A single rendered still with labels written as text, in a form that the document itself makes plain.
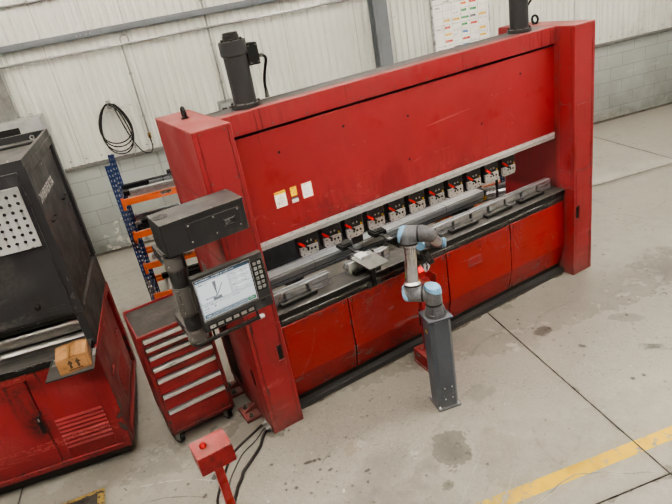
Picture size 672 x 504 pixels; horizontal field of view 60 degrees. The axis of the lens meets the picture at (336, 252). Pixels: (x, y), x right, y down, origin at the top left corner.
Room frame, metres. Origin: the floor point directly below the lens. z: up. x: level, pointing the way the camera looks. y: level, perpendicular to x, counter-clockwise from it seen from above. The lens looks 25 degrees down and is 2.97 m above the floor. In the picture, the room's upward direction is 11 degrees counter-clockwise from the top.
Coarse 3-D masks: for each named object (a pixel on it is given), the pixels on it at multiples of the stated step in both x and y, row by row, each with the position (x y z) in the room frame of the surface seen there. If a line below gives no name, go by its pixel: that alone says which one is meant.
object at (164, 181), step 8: (160, 176) 5.76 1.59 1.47; (168, 176) 5.72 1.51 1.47; (128, 184) 5.69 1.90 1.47; (136, 184) 5.71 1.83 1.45; (144, 184) 5.72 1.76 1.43; (152, 184) 5.53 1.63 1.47; (160, 184) 5.54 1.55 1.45; (168, 184) 5.56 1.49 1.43; (128, 192) 5.54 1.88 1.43; (136, 192) 5.49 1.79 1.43; (144, 192) 5.50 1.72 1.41
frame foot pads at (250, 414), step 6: (228, 384) 4.08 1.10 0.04; (234, 384) 4.04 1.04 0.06; (234, 390) 3.97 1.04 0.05; (240, 390) 3.99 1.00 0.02; (234, 396) 3.94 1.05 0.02; (240, 408) 3.75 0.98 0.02; (246, 408) 3.74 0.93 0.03; (252, 408) 3.71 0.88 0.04; (246, 414) 3.67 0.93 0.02; (252, 414) 3.64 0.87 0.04; (258, 414) 3.64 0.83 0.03; (246, 420) 3.60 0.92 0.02; (252, 420) 3.60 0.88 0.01
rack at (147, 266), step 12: (108, 156) 5.87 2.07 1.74; (108, 168) 5.42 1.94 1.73; (120, 180) 5.90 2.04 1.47; (120, 192) 5.43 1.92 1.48; (156, 192) 5.50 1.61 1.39; (168, 192) 5.53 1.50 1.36; (120, 204) 5.42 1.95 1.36; (132, 216) 5.90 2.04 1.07; (132, 228) 5.43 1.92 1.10; (132, 240) 5.42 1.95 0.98; (144, 252) 5.90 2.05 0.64; (192, 252) 5.53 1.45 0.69; (144, 264) 5.42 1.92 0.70; (156, 264) 5.45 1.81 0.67; (144, 276) 5.42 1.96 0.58; (156, 276) 5.89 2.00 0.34; (156, 288) 5.90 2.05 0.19; (168, 288) 5.51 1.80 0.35
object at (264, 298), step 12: (252, 252) 3.16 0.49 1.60; (228, 264) 3.05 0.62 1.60; (252, 264) 3.11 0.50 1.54; (192, 276) 2.98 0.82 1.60; (204, 276) 2.98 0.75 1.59; (252, 276) 3.11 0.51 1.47; (264, 276) 3.14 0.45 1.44; (192, 288) 2.94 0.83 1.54; (264, 288) 3.13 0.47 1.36; (192, 300) 3.03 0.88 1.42; (252, 300) 3.09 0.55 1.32; (264, 300) 3.12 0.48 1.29; (228, 312) 3.01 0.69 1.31; (240, 312) 3.04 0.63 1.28; (252, 312) 3.08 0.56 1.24; (204, 324) 2.94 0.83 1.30; (216, 324) 2.97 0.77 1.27
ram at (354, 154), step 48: (384, 96) 4.26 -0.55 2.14; (432, 96) 4.45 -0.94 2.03; (480, 96) 4.66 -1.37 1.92; (528, 96) 4.89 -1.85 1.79; (240, 144) 3.75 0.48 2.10; (288, 144) 3.90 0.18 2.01; (336, 144) 4.06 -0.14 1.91; (384, 144) 4.23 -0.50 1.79; (432, 144) 4.43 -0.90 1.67; (480, 144) 4.64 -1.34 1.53; (288, 192) 3.86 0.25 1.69; (336, 192) 4.03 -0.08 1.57; (384, 192) 4.21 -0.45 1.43; (288, 240) 3.83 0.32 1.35
